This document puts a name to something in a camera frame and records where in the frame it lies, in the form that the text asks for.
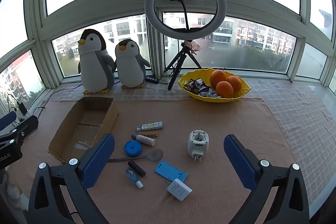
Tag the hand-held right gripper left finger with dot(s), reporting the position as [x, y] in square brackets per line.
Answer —
[98, 161]

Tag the black charger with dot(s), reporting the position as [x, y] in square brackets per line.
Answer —
[22, 108]

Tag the white plug-in vaporizer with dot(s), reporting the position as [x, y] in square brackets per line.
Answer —
[198, 146]

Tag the round blue tape measure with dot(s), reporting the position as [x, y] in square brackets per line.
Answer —
[132, 148]

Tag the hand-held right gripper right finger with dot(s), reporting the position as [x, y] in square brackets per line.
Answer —
[239, 161]

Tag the grey spoon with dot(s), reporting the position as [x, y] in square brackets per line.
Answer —
[155, 155]

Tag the pile of wrapped candies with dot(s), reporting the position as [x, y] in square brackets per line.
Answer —
[195, 85]

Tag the small penguin plush toy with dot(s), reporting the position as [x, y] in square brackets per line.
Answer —
[130, 66]

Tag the brown cardboard box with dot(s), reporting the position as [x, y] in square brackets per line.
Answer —
[84, 124]

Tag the black inline remote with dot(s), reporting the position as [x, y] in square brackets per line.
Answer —
[152, 80]

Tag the small clear blue bottle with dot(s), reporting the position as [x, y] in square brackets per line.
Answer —
[134, 178]

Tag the small white bottle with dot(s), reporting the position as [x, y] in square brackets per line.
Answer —
[144, 139]

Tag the white wall charger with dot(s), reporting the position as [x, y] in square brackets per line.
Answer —
[178, 190]

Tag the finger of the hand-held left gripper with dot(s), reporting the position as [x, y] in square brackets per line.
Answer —
[26, 126]
[7, 120]

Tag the large penguin plush toy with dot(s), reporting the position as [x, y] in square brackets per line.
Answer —
[92, 66]

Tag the checkered cloth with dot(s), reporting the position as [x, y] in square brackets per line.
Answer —
[302, 108]

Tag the black tube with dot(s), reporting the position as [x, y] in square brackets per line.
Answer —
[136, 168]

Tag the wooden clothespin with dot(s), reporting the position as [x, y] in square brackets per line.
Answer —
[148, 134]

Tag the blue phone stand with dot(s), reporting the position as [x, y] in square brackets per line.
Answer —
[168, 170]

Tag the patterned white lighter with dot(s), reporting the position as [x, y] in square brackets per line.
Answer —
[149, 126]

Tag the yellow plastic bowl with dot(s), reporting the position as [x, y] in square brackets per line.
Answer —
[244, 85]

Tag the black tripod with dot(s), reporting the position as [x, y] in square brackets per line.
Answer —
[176, 66]

